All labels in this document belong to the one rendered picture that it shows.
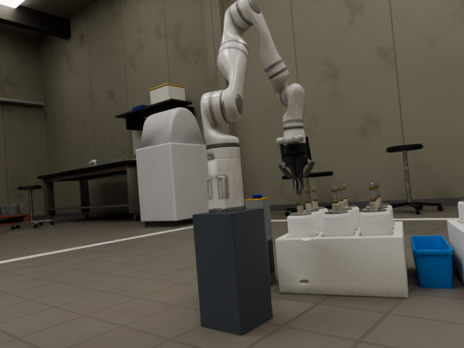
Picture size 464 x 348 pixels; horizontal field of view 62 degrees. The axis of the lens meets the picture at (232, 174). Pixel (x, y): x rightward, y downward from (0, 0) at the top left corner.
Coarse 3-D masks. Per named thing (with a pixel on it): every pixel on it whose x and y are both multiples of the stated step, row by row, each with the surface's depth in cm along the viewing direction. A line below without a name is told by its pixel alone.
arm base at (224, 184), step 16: (208, 160) 103; (224, 160) 100; (240, 160) 104; (224, 176) 100; (240, 176) 103; (208, 192) 103; (224, 192) 99; (240, 192) 102; (224, 208) 99; (240, 208) 101
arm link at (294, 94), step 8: (288, 88) 129; (296, 88) 128; (288, 96) 128; (296, 96) 128; (304, 96) 130; (288, 104) 129; (296, 104) 129; (288, 112) 129; (296, 112) 129; (288, 120) 130; (296, 120) 129; (288, 128) 130
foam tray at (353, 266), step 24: (288, 240) 126; (312, 240) 122; (336, 240) 119; (360, 240) 116; (384, 240) 114; (288, 264) 126; (312, 264) 122; (336, 264) 119; (360, 264) 116; (384, 264) 114; (288, 288) 126; (312, 288) 122; (336, 288) 119; (360, 288) 116; (384, 288) 114
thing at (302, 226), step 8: (288, 216) 131; (296, 216) 128; (304, 216) 127; (312, 216) 128; (288, 224) 131; (296, 224) 127; (304, 224) 127; (312, 224) 128; (296, 232) 127; (304, 232) 126; (312, 232) 127
